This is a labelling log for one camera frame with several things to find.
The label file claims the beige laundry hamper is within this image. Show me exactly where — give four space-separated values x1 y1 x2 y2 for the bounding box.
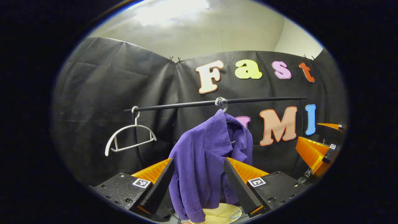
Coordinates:
190 203 242 224

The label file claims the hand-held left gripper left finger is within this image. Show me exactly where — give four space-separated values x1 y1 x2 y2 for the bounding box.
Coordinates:
93 158 175 218

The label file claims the white plastic hanger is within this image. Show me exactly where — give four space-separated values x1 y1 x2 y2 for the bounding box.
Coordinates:
215 97 237 145
104 106 157 157

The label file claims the purple ribbed knit garment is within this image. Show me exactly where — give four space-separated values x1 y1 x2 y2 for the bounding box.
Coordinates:
168 109 254 223

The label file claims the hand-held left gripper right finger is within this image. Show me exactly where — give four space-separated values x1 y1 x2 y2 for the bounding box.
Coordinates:
223 157 309 217

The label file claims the black backdrop cloth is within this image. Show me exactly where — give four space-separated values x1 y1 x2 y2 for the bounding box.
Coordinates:
51 37 348 193

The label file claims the black clothes rack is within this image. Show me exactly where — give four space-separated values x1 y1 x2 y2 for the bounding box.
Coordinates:
124 96 309 170

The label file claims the ceiling light panel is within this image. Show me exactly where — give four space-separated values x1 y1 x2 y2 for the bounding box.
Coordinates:
134 0 212 26

